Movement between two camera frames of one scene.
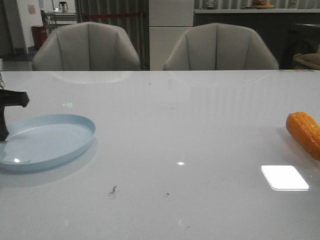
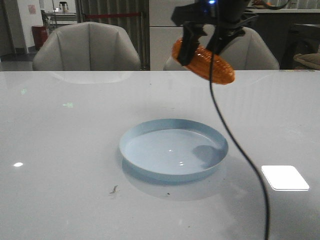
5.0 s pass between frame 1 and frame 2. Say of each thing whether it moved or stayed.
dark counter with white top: stayed
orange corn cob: moved
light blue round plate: moved
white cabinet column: stayed
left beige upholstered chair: stayed
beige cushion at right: stayed
